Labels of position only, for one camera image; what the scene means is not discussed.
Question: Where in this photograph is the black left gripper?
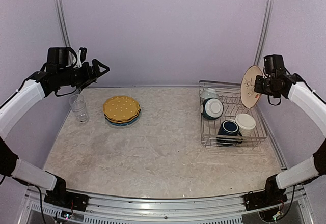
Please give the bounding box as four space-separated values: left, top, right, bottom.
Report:
58 58 110 89

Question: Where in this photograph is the cream bird pattern plate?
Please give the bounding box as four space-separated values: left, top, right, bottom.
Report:
240 65 263 109

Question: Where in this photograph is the large clear glass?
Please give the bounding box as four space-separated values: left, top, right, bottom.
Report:
69 94 89 123

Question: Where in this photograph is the small clear glass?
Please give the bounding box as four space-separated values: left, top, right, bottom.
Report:
71 99 87 115

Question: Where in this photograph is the white mug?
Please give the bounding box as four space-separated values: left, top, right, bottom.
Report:
235 114 256 137

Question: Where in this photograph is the yellow polka dot plate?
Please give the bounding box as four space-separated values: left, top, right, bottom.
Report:
104 113 141 125

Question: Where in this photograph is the blue polka dot plate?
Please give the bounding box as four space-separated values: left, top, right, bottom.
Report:
105 118 139 127

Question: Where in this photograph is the dark blue mug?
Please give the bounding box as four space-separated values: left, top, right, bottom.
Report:
216 120 243 147

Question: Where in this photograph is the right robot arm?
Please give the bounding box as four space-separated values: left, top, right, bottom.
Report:
254 54 325 206

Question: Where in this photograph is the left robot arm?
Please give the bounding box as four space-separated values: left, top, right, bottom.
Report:
1 47 110 206

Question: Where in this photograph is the light green bowl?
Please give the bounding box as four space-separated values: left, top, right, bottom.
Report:
200 88 220 102

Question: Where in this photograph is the teal white bowl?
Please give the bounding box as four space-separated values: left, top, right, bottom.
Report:
200 98 224 120

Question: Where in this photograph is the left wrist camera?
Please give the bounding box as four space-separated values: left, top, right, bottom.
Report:
72 47 87 68

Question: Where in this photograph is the wire dish rack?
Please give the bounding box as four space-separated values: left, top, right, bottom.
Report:
198 80 268 148

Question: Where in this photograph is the back aluminium rail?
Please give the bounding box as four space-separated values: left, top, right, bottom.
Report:
86 84 199 89

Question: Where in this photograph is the aluminium rail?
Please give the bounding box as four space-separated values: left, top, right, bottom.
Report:
86 84 199 89
18 186 316 223

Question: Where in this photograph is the right aluminium post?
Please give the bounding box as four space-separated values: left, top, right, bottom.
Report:
253 0 274 66

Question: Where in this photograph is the aluminium post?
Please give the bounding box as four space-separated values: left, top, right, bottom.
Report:
54 0 71 48
253 0 274 66

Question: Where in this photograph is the left aluminium post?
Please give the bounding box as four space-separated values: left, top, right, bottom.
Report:
54 0 71 48

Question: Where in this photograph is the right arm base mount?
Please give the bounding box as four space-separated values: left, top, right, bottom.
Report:
244 175 288 211

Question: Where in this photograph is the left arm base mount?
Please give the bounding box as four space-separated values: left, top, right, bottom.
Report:
44 176 89 212

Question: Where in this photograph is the front aluminium rail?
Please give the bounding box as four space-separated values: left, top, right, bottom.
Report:
18 186 316 223

